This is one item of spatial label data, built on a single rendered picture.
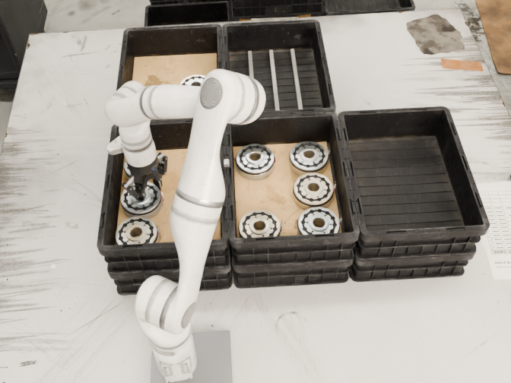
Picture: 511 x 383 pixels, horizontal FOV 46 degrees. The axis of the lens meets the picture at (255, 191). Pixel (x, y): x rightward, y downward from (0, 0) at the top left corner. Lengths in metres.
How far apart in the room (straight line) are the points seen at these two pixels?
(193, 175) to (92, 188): 0.77
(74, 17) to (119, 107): 2.40
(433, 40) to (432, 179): 0.75
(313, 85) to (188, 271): 0.89
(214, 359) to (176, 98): 0.62
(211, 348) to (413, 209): 0.61
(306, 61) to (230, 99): 0.91
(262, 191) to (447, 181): 0.49
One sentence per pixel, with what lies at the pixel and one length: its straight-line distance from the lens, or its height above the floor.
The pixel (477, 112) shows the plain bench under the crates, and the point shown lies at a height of 0.70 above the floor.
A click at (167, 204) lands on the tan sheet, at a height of 0.83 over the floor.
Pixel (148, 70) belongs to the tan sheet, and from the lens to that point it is 1.92.
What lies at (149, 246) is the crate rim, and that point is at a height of 0.93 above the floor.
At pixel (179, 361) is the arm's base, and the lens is 1.34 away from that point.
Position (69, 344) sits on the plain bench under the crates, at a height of 0.70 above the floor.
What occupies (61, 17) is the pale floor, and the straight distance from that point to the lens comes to 3.68.
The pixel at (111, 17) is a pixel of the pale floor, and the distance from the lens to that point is 3.61.
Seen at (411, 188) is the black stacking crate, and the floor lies 0.83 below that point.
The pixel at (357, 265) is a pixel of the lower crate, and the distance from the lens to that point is 1.52.
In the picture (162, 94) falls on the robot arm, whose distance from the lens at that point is 1.19.
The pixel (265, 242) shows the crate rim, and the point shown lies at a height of 0.93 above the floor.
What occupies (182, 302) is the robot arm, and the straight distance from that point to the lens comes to 1.14.
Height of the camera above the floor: 2.07
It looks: 53 degrees down
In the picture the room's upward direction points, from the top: 1 degrees counter-clockwise
